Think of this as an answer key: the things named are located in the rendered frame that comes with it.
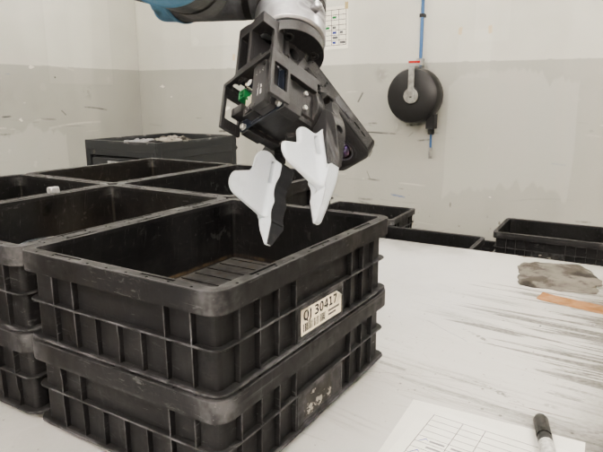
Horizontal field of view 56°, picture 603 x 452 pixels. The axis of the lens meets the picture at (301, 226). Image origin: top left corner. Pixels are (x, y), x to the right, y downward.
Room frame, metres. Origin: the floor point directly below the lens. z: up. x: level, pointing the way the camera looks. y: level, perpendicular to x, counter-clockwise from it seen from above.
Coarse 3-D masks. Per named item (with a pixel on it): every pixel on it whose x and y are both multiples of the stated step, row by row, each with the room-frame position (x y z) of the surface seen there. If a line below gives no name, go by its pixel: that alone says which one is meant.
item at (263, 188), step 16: (256, 160) 0.54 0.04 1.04; (272, 160) 0.55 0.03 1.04; (240, 176) 0.52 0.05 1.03; (256, 176) 0.53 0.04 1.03; (272, 176) 0.54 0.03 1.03; (288, 176) 0.54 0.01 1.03; (240, 192) 0.51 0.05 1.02; (256, 192) 0.52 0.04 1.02; (272, 192) 0.53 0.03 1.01; (256, 208) 0.51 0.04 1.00; (272, 208) 0.52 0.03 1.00; (272, 224) 0.50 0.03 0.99; (272, 240) 0.50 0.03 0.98
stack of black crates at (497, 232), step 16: (512, 224) 2.37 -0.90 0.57; (528, 224) 2.34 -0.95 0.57; (544, 224) 2.31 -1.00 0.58; (560, 224) 2.28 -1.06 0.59; (576, 224) 2.25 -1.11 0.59; (496, 240) 2.14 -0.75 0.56; (512, 240) 2.11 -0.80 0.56; (528, 240) 2.07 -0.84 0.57; (544, 240) 2.04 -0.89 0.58; (560, 240) 2.02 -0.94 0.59; (576, 240) 1.99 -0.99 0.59; (592, 240) 2.22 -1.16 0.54; (544, 256) 2.05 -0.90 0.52; (560, 256) 2.02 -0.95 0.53; (576, 256) 1.99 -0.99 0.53; (592, 256) 1.97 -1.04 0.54
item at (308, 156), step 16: (304, 128) 0.51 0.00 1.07; (288, 144) 0.48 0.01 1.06; (304, 144) 0.50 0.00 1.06; (320, 144) 0.51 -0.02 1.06; (288, 160) 0.47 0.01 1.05; (304, 160) 0.48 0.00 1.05; (320, 160) 0.50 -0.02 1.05; (304, 176) 0.47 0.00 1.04; (320, 176) 0.48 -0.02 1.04; (336, 176) 0.49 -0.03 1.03; (320, 192) 0.48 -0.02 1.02; (320, 208) 0.47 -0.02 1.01
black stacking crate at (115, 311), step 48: (96, 240) 0.72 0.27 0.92; (144, 240) 0.79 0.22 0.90; (192, 240) 0.87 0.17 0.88; (240, 240) 0.95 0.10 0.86; (288, 240) 0.90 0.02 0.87; (48, 288) 0.63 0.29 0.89; (288, 288) 0.60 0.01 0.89; (336, 288) 0.69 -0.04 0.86; (48, 336) 0.63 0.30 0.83; (96, 336) 0.58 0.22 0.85; (144, 336) 0.55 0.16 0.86; (192, 336) 0.51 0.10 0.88; (240, 336) 0.53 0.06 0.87; (288, 336) 0.60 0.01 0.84; (192, 384) 0.52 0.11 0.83; (240, 384) 0.52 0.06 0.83
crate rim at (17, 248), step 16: (64, 192) 1.03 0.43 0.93; (80, 192) 1.05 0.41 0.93; (160, 192) 1.05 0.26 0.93; (176, 192) 1.03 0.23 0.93; (176, 208) 0.88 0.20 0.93; (112, 224) 0.76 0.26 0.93; (0, 240) 0.68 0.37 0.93; (48, 240) 0.68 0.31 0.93; (0, 256) 0.66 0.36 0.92; (16, 256) 0.65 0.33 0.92
